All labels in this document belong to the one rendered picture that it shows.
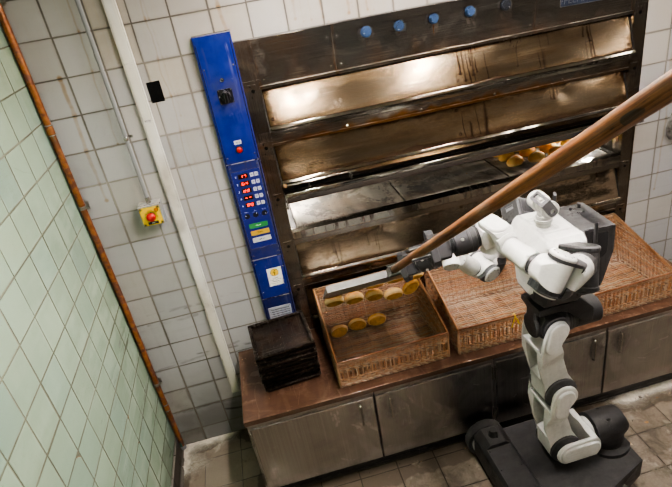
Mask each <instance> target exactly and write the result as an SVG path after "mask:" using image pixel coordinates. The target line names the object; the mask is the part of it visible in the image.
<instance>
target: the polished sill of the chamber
mask: <svg viewBox="0 0 672 487"><path fill-rule="evenodd" d="M617 162H620V155H619V154H617V153H614V152H611V153H607V154H603V155H598V156H594V157H590V158H586V159H581V160H578V161H576V162H575V163H573V164H571V165H570V166H568V167H567V168H565V169H563V170H562V171H560V172H558V173H557V174H555V175H554V176H552V177H550V178H554V177H558V176H563V175H567V174H571V173H575V172H579V171H584V170H588V169H592V168H596V167H600V166H605V165H609V164H613V163H617ZM522 174H523V173H522ZM522 174H518V175H514V176H509V177H505V178H501V179H497V180H492V181H488V182H484V183H480V184H475V185H471V186H467V187H463V188H459V189H454V190H450V191H446V192H442V193H437V194H433V195H429V196H425V197H420V198H416V199H412V200H408V201H403V202H399V203H395V204H391V205H387V206H382V207H378V208H374V209H370V210H365V211H361V212H357V213H353V214H348V215H344V216H340V217H336V218H331V219H327V220H323V221H319V222H314V223H310V224H306V225H302V226H298V227H293V228H291V230H292V235H293V239H294V240H295V239H299V238H303V237H307V236H311V235H315V234H320V233H324V232H328V231H332V230H336V229H341V228H345V227H349V226H353V225H357V224H362V223H366V222H370V221H374V220H378V219H383V218H387V217H391V216H395V215H399V214H403V213H408V212H412V211H416V210H420V209H424V208H429V207H433V206H437V205H441V204H445V203H450V202H454V201H458V200H462V199H466V198H470V197H475V196H479V195H483V194H487V193H491V192H496V191H499V190H501V189H502V188H504V187H505V186H506V185H508V184H509V183H511V182H512V181H513V180H515V179H516V178H518V177H519V176H520V175H522ZM550 178H549V179H550Z"/></svg>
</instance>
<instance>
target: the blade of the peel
mask: <svg viewBox="0 0 672 487"><path fill-rule="evenodd" d="M400 278H403V276H401V275H398V276H394V277H388V275H387V272H386V271H383V272H379V273H375V274H372V275H368V276H364V277H360V278H357V279H353V280H349V281H345V282H342V283H338V284H334V285H330V286H326V287H325V291H324V295H323V299H326V298H330V297H334V296H337V295H341V294H345V293H348V292H352V291H356V290H360V289H363V288H367V287H371V286H374V285H378V284H382V283H386V282H389V281H393V280H397V279H400Z"/></svg>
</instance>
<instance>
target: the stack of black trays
mask: <svg viewBox="0 0 672 487"><path fill-rule="evenodd" d="M247 327H248V331H249V335H250V339H251V344H252V348H253V352H254V356H255V360H256V363H257V367H258V371H259V376H260V377H261V380H262V384H263V385H264V388H265V391H266V392H267V391H268V392H272V391H275V390H278V389H281V388H284V387H287V386H290V385H293V384H296V383H299V382H303V381H306V380H309V379H312V378H315V377H318V376H320V374H322V373H321V369H320V364H319V361H318V356H317V355H318V353H317V352H318V351H317V348H316V344H315V341H314V338H313V336H312V334H311V331H310V329H309V326H308V324H307V321H306V318H305V316H304V315H303V312H302V310H299V311H296V312H293V313H290V314H286V315H283V316H280V317H276V318H273V319H270V320H266V321H263V322H260V323H256V324H253V325H250V326H247Z"/></svg>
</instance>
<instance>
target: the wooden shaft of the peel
mask: <svg viewBox="0 0 672 487"><path fill-rule="evenodd" d="M670 103H672V69H670V70H669V71H668V72H666V73H665V74H663V75H662V76H660V77H659V78H658V79H656V80H655V81H653V82H652V83H651V84H649V85H648V86H646V87H645V88H643V89H642V90H641V91H639V92H638V93H636V94H635V95H634V96H632V97H631V98H629V99H628V100H627V101H625V102H624V103H622V104H621V105H619V106H618V107H617V108H615V109H614V110H612V111H611V112H610V113H608V114H607V115H605V116H604V117H602V118H601V119H600V120H598V121H597V122H595V123H594V124H593V125H591V126H590V127H588V128H587V129H586V130H584V131H583V132H581V133H580V134H578V135H577V136H576V137H574V138H573V139H571V140H570V141H569V142H567V143H566V144H564V145H563V146H561V147H560V148H559V149H557V150H556V151H554V152H553V153H552V154H550V155H549V156H547V157H546V158H545V159H543V160H542V161H540V162H539V163H537V164H536V165H535V166H533V167H532V168H530V169H529V170H528V171H526V172H525V173H523V174H522V175H520V176H519V177H518V178H516V179H515V180H513V181H512V182H511V183H509V184H508V185H506V186H505V187H504V188H502V189H501V190H499V191H498V192H496V193H495V194H494V195H492V196H491V197H489V198H488V199H487V200H485V201H484V202H482V203H481V204H479V205H478V206H477V207H475V208H474V209H472V210H471V211H470V212H468V213H467V214H465V215H464V216H463V217H461V218H460V219H458V220H457V221H455V222H454V223H453V224H451V225H450V226H448V227H447V228H446V229H444V230H443V231H441V232H440V233H438V234H437V235H436V236H434V237H433V238H431V239H430V240H429V241H427V242H426V243H424V244H423V245H422V246H420V247H419V248H417V249H416V250H414V251H413V252H412V253H410V254H409V255H407V256H406V257H405V258H403V259H402V260H400V261H399V262H397V263H396V264H395V265H393V266H392V267H391V271H392V272H393V273H397V272H398V271H400V270H401V269H403V268H405V267H406V266H408V265H409V264H411V263H413V262H412V261H411V260H412V259H415V258H418V257H422V256H424V255H426V254H427V253H429V252H431V251H432V250H434V249H435V248H437V247H439V246H440V245H442V244H443V243H445V242H447V241H448V240H450V239H452V238H453V237H455V236H456V235H458V234H460V233H461V232H463V231H465V230H466V229H468V228H469V227H471V226H473V225H474V224H476V223H477V222H479V221H481V220H482V219H484V218H486V217H487V216H489V215H490V214H492V213H494V212H495V211H497V210H499V209H500V208H502V207H503V206H505V205H507V204H508V203H510V202H511V201H513V200H515V199H516V198H518V197H520V196H521V195H523V194H524V193H526V192H528V191H529V190H531V189H533V188H534V187H536V186H537V185H539V184H541V183H542V182H544V181H545V180H547V179H549V178H550V177H552V176H554V175H555V174H557V173H558V172H560V171H562V170H563V169H565V168H567V167H568V166H570V165H571V164H573V163H575V162H576V161H578V160H579V159H581V158H583V157H584V156H586V155H588V154H589V153H591V152H592V151H594V150H596V149H597V148H599V147H601V146H602V145H604V144H605V143H607V142H609V141H610V140H612V139H613V138H615V137H617V136H618V135H620V134H622V133H623V132H625V131H626V130H628V129H630V128H631V127H633V126H635V125H636V124H638V123H639V122H641V121H643V120H644V119H646V118H647V117H649V116H651V115H652V114H654V113H656V112H657V111H659V110H660V109H662V108H664V107H665V106H667V105H669V104H670Z"/></svg>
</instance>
